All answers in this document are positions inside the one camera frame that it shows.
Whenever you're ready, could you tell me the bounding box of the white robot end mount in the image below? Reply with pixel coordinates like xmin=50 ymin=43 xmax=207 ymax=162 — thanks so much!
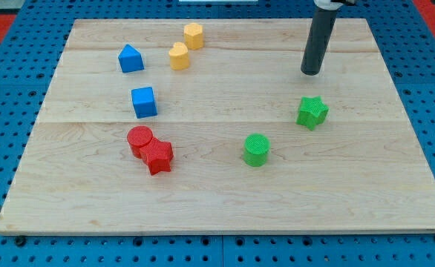
xmin=313 ymin=0 xmax=357 ymax=10

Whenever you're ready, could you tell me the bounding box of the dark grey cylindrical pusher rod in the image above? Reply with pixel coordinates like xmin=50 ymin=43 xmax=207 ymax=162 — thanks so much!
xmin=301 ymin=7 xmax=338 ymax=76

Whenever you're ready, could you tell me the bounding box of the green star block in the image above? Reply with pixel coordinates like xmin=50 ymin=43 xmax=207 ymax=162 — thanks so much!
xmin=295 ymin=96 xmax=329 ymax=131

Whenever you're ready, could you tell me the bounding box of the yellow hexagon block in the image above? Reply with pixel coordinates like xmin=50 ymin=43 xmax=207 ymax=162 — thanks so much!
xmin=183 ymin=23 xmax=204 ymax=50

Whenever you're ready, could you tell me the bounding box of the green cylinder block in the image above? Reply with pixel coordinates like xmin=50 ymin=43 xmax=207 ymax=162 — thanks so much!
xmin=243 ymin=133 xmax=270 ymax=167

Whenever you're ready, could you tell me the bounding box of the yellow heart block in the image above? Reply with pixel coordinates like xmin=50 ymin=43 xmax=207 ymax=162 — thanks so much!
xmin=169 ymin=42 xmax=190 ymax=70

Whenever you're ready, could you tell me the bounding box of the light wooden board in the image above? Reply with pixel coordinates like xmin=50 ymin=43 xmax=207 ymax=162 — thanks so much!
xmin=0 ymin=19 xmax=435 ymax=236

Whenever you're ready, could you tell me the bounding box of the blue triangular prism block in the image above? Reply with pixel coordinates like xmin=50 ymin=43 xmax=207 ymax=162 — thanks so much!
xmin=118 ymin=44 xmax=145 ymax=73

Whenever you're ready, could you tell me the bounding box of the blue cube block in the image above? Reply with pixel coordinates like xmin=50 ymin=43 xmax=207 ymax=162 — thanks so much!
xmin=131 ymin=87 xmax=157 ymax=119

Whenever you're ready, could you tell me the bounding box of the red star block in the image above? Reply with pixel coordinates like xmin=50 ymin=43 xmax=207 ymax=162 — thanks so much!
xmin=140 ymin=137 xmax=174 ymax=175

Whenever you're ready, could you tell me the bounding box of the red cylinder block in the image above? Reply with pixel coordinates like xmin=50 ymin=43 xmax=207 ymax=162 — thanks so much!
xmin=126 ymin=125 xmax=153 ymax=159

